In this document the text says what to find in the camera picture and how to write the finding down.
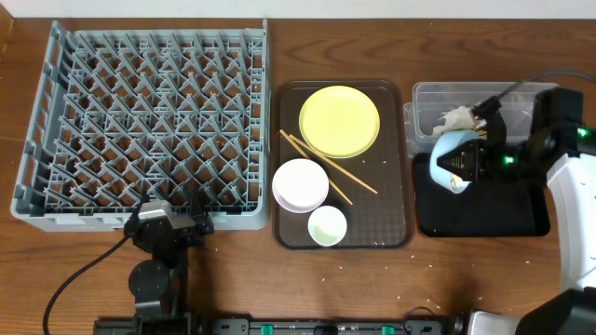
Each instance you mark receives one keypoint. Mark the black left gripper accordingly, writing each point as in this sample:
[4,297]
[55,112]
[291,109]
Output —
[187,224]

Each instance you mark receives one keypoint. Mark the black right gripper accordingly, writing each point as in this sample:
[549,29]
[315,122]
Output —
[475,161]

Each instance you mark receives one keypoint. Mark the white tissue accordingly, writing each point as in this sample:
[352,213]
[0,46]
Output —
[460,118]

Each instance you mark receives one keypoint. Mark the pink white bowl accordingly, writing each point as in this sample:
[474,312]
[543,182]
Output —
[300,185]

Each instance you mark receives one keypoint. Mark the small pale green cup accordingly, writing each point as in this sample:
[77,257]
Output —
[327,226]

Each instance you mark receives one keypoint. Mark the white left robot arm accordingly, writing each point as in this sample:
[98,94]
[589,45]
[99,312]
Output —
[159,285]

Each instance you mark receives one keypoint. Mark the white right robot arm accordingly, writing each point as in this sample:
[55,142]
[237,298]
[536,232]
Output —
[560,152]

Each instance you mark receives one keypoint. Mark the black waste tray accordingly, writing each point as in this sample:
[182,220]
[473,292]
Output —
[482,210]

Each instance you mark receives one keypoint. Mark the clear plastic waste bin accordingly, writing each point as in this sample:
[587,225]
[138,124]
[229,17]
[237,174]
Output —
[431,100]

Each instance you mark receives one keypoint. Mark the rice and food scraps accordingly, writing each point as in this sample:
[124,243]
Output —
[457,184]

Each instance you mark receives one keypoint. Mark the dark brown serving tray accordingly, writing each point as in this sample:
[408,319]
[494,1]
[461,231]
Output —
[384,219]

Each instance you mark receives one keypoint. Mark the wooden chopstick lower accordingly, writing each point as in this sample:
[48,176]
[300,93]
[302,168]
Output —
[305,156]

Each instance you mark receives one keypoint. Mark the wooden chopstick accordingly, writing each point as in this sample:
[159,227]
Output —
[333,164]
[305,156]

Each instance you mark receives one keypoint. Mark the wooden chopstick upper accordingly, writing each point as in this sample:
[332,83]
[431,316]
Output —
[333,164]

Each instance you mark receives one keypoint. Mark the grey plastic dish rack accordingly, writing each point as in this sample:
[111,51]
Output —
[176,115]

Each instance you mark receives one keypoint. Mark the yellow plate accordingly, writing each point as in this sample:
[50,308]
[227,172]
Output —
[339,121]

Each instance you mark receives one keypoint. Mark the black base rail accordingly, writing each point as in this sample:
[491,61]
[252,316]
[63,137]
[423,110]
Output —
[236,326]

